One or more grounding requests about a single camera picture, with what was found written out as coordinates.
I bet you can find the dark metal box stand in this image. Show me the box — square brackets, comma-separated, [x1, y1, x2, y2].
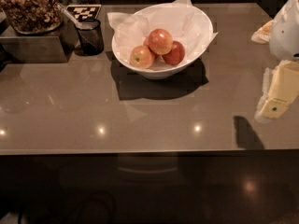
[0, 21, 78, 63]

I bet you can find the front left apple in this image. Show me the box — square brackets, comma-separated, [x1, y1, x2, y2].
[130, 45, 155, 69]

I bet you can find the glass jar of nuts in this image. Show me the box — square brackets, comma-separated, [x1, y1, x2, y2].
[0, 0, 63, 35]

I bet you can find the white paper liner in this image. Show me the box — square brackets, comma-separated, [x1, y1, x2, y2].
[107, 0, 219, 72]

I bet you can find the white utensil in cup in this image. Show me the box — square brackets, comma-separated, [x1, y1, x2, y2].
[57, 3, 83, 29]

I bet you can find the hidden back apple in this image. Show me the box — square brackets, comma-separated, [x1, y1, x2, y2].
[143, 37, 149, 46]

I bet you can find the black white marker tag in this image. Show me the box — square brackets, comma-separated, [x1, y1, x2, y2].
[66, 5, 101, 21]

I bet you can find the right red apple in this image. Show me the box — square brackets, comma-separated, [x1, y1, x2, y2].
[163, 41, 185, 65]

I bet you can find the red yellow apple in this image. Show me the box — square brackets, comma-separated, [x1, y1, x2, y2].
[149, 28, 173, 55]

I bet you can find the black mesh cup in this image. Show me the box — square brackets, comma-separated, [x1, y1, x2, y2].
[76, 19, 104, 55]

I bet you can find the drawer handle under table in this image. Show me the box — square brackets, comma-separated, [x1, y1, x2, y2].
[119, 167, 178, 175]

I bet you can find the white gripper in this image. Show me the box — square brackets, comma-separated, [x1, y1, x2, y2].
[251, 0, 299, 123]

